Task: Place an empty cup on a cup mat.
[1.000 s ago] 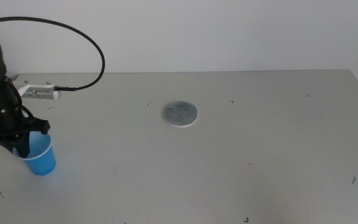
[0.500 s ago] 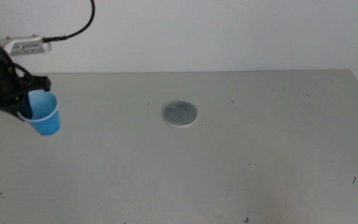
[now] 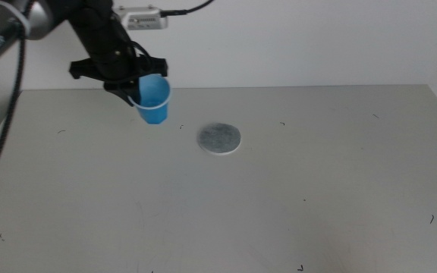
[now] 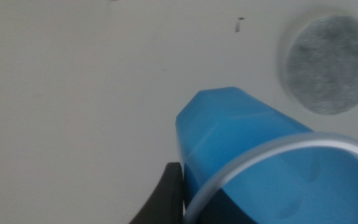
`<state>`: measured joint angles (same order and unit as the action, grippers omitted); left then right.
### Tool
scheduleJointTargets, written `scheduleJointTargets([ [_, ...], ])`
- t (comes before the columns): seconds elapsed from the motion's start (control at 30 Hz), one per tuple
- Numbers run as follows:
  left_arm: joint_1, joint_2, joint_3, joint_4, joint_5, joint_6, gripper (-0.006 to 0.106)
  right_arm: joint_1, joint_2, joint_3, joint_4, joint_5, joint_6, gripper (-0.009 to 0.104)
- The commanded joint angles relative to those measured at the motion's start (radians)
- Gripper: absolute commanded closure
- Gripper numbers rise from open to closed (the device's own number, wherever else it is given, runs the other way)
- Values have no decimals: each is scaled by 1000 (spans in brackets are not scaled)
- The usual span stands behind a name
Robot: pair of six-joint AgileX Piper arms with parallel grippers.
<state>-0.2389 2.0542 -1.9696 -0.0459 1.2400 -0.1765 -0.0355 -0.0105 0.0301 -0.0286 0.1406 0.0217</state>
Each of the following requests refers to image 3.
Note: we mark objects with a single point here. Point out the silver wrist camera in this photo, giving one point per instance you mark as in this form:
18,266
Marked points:
144,19

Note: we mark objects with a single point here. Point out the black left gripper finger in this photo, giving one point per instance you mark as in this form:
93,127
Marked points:
127,93
140,91

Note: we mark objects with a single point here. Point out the round grey cup mat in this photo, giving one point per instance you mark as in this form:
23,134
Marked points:
219,137

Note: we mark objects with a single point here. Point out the blue plastic cup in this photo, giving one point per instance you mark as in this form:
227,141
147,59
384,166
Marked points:
154,110

